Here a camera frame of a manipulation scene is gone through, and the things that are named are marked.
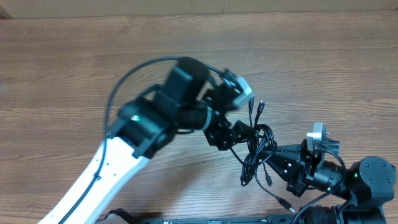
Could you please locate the black USB-A cable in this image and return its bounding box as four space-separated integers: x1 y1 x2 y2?
229 98 296 214

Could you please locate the black USB-C cable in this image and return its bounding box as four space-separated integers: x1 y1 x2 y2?
241 100 278 187

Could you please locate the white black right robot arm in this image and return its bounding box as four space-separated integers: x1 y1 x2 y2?
263 138 396 223

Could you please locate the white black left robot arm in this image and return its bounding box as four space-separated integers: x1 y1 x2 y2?
42 57 255 223

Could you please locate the brown cardboard wall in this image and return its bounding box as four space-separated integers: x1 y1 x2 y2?
1 0 397 19

